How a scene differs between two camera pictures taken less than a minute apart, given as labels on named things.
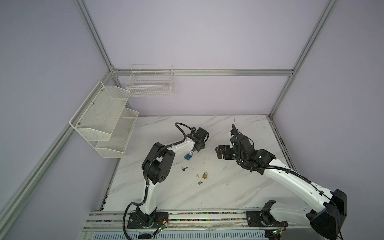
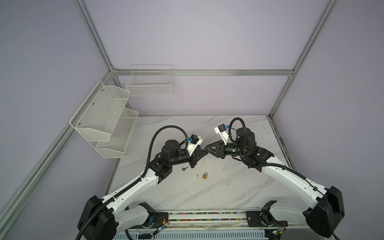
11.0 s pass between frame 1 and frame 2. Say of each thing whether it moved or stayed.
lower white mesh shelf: stayed
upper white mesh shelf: stayed
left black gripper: moved
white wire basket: stayed
